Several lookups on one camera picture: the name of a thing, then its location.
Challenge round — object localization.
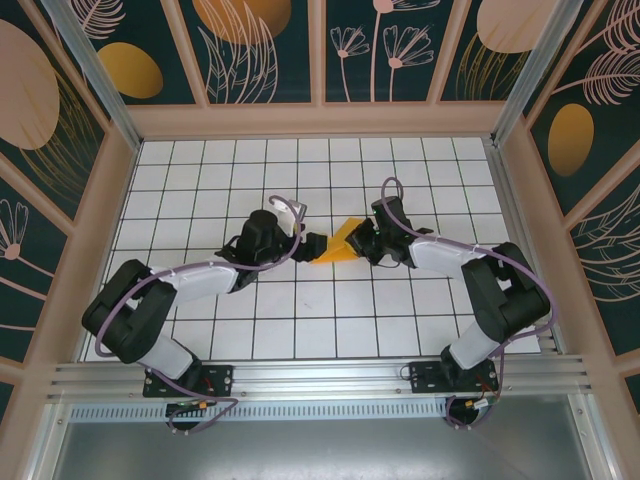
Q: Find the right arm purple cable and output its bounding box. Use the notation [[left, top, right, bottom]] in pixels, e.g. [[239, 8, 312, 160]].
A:
[[380, 177, 559, 431]]

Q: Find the slotted grey cable duct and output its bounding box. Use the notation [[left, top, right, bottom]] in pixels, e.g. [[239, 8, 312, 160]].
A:
[[69, 403, 451, 421]]

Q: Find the long aluminium mounting rail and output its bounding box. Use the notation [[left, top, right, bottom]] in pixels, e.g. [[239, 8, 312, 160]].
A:
[[47, 354, 596, 401]]

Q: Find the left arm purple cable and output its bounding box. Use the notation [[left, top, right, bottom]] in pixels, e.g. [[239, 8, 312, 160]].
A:
[[93, 194, 309, 435]]

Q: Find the yellow cloth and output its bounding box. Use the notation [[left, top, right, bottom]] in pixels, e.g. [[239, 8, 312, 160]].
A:
[[307, 217, 366, 265]]

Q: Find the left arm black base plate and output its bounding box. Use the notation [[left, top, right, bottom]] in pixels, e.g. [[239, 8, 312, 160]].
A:
[[142, 363, 236, 399]]

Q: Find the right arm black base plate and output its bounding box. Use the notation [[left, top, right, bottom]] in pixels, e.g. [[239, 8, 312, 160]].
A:
[[407, 359, 499, 396]]

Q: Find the grey metal sheet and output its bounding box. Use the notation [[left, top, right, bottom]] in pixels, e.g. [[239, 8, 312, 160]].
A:
[[44, 394, 616, 480]]

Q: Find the aluminium side rail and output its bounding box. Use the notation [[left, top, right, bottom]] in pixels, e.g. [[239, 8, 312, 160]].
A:
[[487, 139, 559, 356]]

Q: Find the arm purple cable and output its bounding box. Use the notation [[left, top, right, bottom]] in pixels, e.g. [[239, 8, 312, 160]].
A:
[[93, 194, 309, 435], [380, 177, 559, 431]]

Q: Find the black controller board with wires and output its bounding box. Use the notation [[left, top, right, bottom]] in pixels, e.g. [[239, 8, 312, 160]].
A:
[[164, 398, 214, 436], [444, 394, 501, 431]]

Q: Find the aluminium corner post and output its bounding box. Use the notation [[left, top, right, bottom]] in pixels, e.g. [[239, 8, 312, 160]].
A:
[[489, 0, 586, 146], [39, 0, 144, 151]]

